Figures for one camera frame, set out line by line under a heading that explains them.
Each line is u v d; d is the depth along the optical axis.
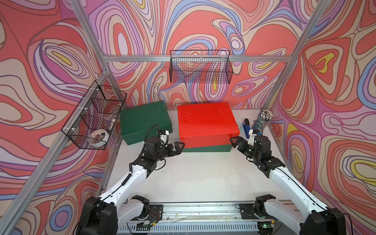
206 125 0.79
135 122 0.99
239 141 0.73
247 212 0.73
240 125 1.08
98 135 0.73
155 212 0.73
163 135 0.72
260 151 0.61
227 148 0.86
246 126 1.07
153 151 0.63
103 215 0.39
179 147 0.73
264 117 0.93
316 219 0.40
